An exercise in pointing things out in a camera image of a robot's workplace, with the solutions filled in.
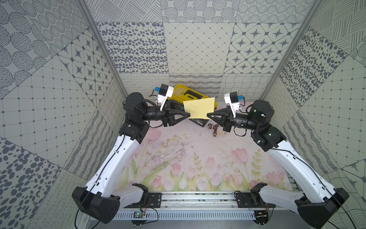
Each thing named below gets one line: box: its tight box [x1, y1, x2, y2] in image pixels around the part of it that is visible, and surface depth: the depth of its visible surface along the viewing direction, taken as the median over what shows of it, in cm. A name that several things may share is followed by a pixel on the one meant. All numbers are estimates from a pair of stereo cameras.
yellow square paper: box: [183, 97, 215, 120], surface depth 54 cm
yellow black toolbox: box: [167, 83, 218, 128], surface depth 56 cm
